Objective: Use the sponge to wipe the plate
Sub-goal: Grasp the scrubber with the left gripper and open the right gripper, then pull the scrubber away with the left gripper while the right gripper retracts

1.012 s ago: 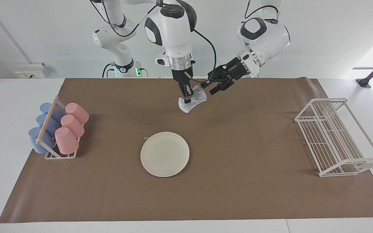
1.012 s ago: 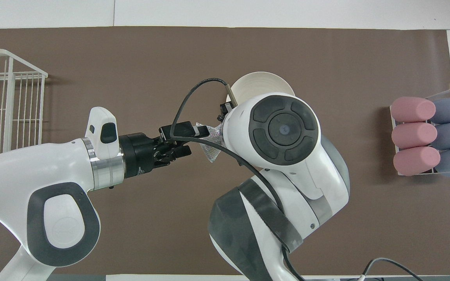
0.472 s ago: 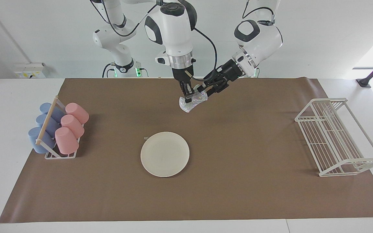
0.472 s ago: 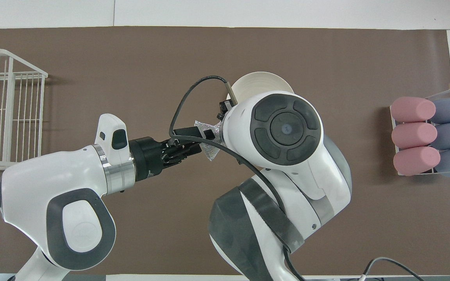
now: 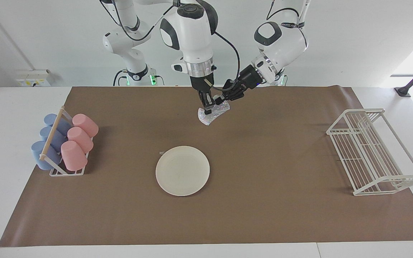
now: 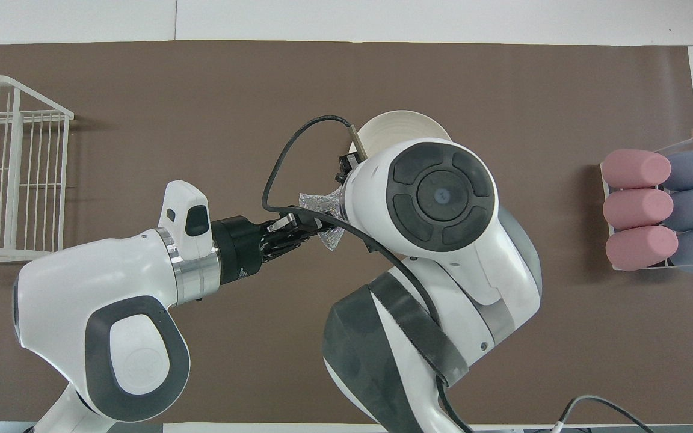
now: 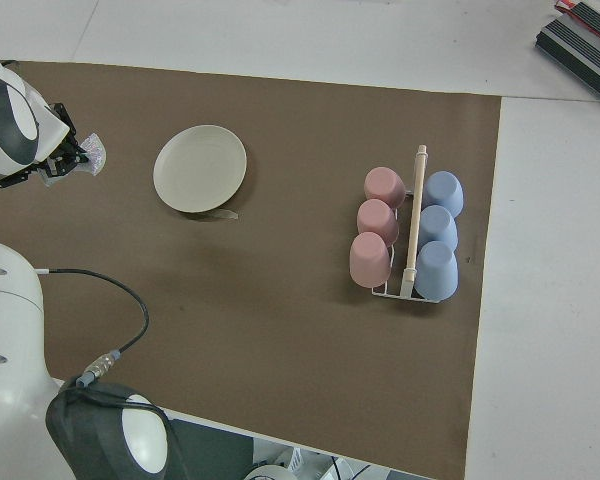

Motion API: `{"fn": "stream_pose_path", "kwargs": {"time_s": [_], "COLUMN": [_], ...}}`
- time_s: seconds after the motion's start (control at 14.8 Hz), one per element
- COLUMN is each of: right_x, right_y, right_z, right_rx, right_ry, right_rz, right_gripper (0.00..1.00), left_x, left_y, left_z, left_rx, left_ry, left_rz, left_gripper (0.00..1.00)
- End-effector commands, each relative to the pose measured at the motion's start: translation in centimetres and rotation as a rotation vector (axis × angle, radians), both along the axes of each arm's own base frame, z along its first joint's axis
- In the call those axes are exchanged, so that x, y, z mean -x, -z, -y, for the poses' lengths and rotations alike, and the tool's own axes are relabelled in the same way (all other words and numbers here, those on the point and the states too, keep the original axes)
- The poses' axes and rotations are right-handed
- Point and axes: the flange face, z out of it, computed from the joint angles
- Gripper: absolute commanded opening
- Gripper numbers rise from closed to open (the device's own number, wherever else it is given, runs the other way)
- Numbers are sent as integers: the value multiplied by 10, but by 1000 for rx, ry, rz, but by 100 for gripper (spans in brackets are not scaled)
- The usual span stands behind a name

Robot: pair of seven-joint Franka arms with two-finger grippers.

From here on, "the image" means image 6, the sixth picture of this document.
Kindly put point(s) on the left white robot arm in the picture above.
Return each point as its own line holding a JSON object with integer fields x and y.
{"x": 112, "y": 313}

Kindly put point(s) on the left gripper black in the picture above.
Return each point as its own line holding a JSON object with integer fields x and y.
{"x": 238, "y": 249}

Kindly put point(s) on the white round plate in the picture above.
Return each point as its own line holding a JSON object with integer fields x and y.
{"x": 400, "y": 126}

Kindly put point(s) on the silver mesh sponge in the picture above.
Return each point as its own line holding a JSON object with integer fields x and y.
{"x": 332, "y": 240}

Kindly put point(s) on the brown table mat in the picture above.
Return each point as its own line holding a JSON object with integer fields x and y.
{"x": 202, "y": 90}

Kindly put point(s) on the pink foam cylinder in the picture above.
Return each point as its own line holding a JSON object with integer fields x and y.
{"x": 635, "y": 168}
{"x": 635, "y": 208}
{"x": 638, "y": 248}

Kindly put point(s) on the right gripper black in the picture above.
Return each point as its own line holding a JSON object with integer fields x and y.
{"x": 346, "y": 167}

